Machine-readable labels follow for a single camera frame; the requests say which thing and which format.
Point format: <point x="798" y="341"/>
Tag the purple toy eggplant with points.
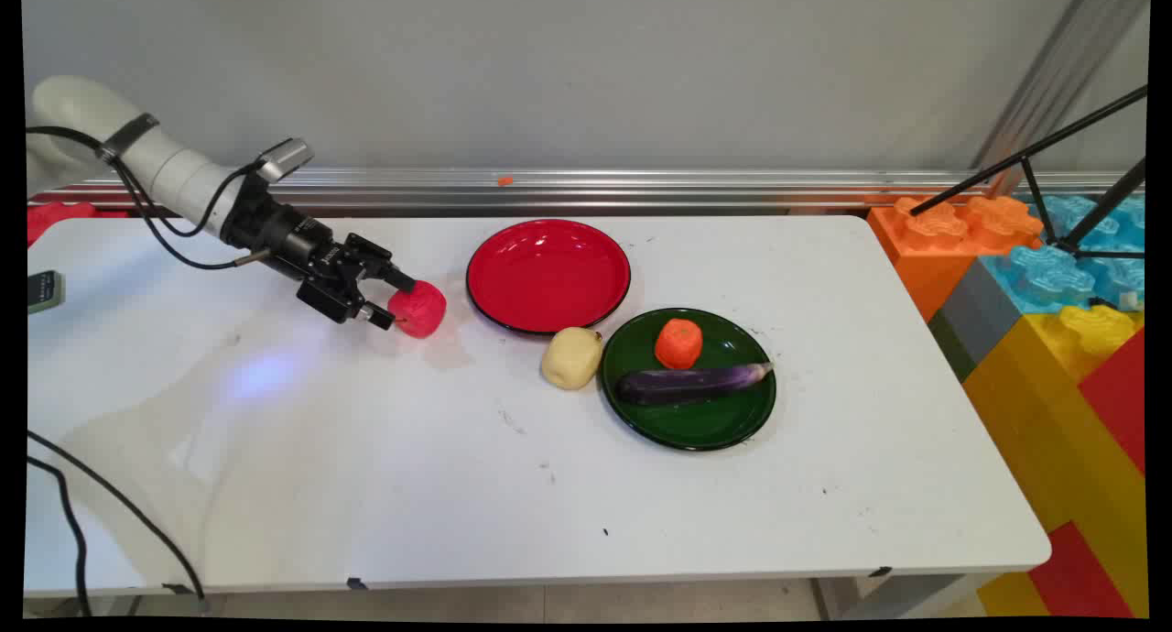
<point x="687" y="384"/>

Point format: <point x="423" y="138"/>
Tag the red toy apple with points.
<point x="421" y="310"/>

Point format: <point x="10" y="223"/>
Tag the orange giant building block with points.
<point x="934" y="247"/>

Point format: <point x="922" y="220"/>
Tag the orange toy fruit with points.
<point x="678" y="343"/>

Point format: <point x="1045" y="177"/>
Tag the grey giant building block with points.
<point x="975" y="316"/>

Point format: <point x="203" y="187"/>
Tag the blue giant building block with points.
<point x="1044" y="279"/>

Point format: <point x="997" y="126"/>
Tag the small black device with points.
<point x="44" y="291"/>

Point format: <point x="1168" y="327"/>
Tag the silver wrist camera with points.
<point x="286" y="158"/>

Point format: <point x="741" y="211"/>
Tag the white table leg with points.
<point x="870" y="595"/>

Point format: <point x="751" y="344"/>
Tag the aluminium rail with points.
<point x="696" y="190"/>

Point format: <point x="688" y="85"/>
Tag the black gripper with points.
<point x="302" y="247"/>

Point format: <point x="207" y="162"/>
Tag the pale yellow toy potato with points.
<point x="571" y="359"/>

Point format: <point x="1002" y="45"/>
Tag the red plate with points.
<point x="548" y="275"/>

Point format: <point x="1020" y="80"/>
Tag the red giant building block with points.
<point x="1122" y="394"/>
<point x="1076" y="577"/>

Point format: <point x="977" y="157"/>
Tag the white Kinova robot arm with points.
<point x="174" y="169"/>

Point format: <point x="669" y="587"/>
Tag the red plastic object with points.
<point x="55" y="218"/>

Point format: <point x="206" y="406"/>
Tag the dark green plate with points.
<point x="687" y="421"/>

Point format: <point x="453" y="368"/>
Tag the yellow giant building block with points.
<point x="1053" y="430"/>

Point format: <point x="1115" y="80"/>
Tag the black tripod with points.
<point x="1035" y="151"/>

